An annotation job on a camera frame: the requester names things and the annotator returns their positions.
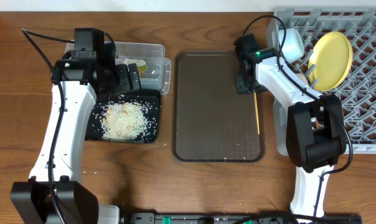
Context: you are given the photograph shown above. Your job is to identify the wooden chopstick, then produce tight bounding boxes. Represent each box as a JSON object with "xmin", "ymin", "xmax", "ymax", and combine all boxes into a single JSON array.
[{"xmin": 253, "ymin": 93, "xmax": 260, "ymax": 135}]

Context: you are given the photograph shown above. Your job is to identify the green snack wrapper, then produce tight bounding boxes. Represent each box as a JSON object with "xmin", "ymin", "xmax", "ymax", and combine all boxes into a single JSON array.
[{"xmin": 136, "ymin": 60, "xmax": 148, "ymax": 78}]

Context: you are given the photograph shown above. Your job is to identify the rice and food scraps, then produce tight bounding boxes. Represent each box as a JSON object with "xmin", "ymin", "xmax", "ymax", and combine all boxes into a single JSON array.
[{"xmin": 93, "ymin": 95, "xmax": 159, "ymax": 143}]

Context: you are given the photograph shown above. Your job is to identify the white round bowl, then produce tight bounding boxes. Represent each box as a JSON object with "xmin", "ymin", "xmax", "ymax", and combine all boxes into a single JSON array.
[{"xmin": 294, "ymin": 73, "xmax": 309, "ymax": 87}]

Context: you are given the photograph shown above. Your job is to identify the light blue bowl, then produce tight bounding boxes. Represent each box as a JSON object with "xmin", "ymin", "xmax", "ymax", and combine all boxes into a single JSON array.
[{"xmin": 282, "ymin": 28, "xmax": 304, "ymax": 63}]

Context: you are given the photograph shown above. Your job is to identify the yellow round plate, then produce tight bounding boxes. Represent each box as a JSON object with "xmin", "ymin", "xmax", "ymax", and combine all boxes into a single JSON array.
[{"xmin": 308, "ymin": 32, "xmax": 353, "ymax": 91}]

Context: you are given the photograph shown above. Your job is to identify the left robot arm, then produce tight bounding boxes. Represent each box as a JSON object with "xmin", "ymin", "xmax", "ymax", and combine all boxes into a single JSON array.
[{"xmin": 11, "ymin": 28, "xmax": 141, "ymax": 223}]

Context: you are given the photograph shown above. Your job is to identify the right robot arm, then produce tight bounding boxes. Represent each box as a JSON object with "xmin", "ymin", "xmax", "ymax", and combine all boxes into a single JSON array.
[{"xmin": 233, "ymin": 29, "xmax": 347, "ymax": 218}]

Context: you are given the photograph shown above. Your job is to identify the black waste tray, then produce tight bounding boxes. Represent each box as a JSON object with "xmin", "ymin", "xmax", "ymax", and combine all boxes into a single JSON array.
[{"xmin": 84, "ymin": 88, "xmax": 162, "ymax": 144}]

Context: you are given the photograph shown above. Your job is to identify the grey plastic dishwasher rack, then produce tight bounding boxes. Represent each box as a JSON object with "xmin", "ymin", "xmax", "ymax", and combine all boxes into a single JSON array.
[{"xmin": 266, "ymin": 8, "xmax": 376, "ymax": 154}]

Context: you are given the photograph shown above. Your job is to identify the dark brown serving tray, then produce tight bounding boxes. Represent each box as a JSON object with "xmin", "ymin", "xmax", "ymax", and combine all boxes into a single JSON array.
[{"xmin": 172, "ymin": 50, "xmax": 266, "ymax": 162}]

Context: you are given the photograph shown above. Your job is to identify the right black cable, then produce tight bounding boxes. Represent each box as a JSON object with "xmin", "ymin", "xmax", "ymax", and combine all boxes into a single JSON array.
[{"xmin": 234, "ymin": 14, "xmax": 354, "ymax": 224}]

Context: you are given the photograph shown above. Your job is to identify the black cable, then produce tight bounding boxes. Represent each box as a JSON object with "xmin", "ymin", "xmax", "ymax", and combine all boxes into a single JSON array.
[
  {"xmin": 21, "ymin": 27, "xmax": 117, "ymax": 224},
  {"xmin": 234, "ymin": 14, "xmax": 354, "ymax": 224}
]

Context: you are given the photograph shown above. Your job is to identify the left black cable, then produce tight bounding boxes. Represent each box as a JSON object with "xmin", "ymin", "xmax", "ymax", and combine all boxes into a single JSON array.
[{"xmin": 21, "ymin": 27, "xmax": 117, "ymax": 224}]

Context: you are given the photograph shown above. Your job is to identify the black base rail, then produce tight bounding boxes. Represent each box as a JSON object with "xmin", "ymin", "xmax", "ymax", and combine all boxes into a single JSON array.
[{"xmin": 119, "ymin": 213, "xmax": 362, "ymax": 224}]

